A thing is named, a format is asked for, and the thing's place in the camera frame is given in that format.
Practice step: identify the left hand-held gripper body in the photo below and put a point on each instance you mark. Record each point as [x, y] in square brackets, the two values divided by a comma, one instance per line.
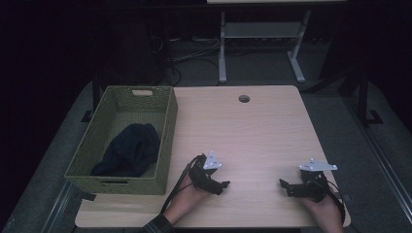
[202, 178]

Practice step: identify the white metal rack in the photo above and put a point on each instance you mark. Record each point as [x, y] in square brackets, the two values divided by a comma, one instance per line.
[262, 29]

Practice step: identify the black metal stand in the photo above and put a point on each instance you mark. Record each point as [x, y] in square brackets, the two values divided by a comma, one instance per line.
[96, 97]
[364, 103]

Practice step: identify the green woven basket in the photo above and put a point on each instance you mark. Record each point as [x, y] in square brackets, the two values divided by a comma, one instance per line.
[129, 106]

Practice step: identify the dark knit garment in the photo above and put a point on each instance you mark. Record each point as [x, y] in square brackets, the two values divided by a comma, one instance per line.
[129, 152]

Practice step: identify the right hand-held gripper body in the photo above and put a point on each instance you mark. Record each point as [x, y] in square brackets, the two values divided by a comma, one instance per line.
[312, 187]

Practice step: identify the person's right hand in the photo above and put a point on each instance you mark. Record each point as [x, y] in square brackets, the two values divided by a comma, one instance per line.
[324, 213]

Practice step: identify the metal floor rail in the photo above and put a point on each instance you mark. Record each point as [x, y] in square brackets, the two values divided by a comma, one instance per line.
[60, 207]
[382, 155]

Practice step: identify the person's left hand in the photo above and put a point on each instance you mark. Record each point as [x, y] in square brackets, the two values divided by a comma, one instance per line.
[184, 200]

